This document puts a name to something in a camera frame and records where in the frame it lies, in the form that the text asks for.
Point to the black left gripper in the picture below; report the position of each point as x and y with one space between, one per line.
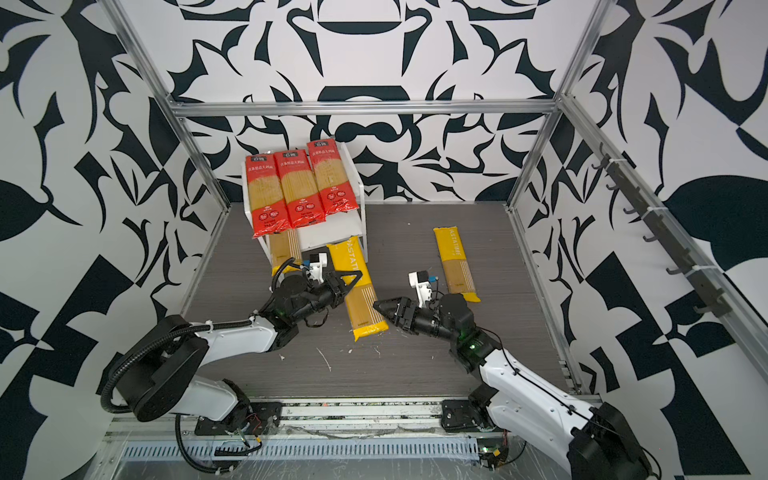
330 288

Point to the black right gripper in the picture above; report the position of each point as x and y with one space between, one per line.
410 314

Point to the yellow Pastatime spaghetti bag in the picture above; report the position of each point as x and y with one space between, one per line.
364 319

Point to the red spaghetti bag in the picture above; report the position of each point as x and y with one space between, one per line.
299 188
335 190
267 205

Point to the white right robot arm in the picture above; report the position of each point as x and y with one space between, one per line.
590 442

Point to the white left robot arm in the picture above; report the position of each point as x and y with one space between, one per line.
159 374

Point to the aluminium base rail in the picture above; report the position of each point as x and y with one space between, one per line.
369 416

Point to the white slotted cable duct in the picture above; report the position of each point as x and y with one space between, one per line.
462 448

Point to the aluminium cage frame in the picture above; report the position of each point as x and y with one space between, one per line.
744 323

